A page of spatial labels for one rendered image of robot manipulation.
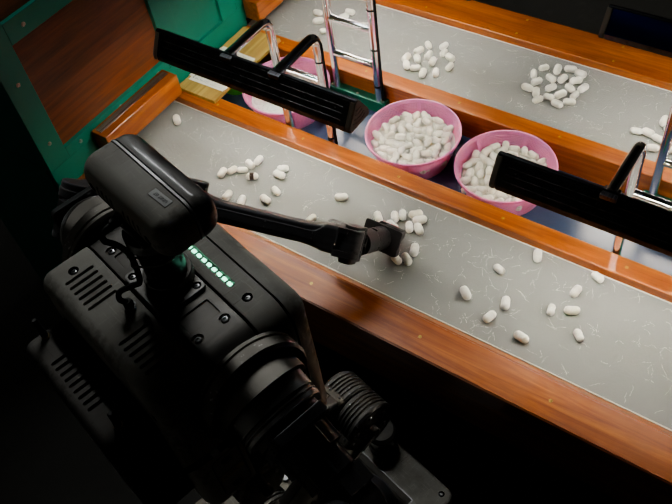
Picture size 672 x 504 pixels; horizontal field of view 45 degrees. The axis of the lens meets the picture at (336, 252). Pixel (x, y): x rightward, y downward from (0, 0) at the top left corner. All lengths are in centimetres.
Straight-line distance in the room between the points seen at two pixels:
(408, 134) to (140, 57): 80
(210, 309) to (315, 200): 110
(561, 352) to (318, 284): 58
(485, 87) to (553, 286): 73
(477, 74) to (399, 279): 78
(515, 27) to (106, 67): 121
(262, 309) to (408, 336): 81
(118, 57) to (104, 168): 137
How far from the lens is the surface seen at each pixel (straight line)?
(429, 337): 184
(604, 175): 225
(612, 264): 199
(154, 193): 98
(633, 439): 176
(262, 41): 265
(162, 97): 245
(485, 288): 195
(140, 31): 243
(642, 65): 251
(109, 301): 115
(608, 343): 189
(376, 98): 245
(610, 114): 238
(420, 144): 227
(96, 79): 236
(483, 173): 219
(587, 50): 255
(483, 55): 256
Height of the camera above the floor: 231
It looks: 51 degrees down
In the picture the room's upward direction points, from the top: 11 degrees counter-clockwise
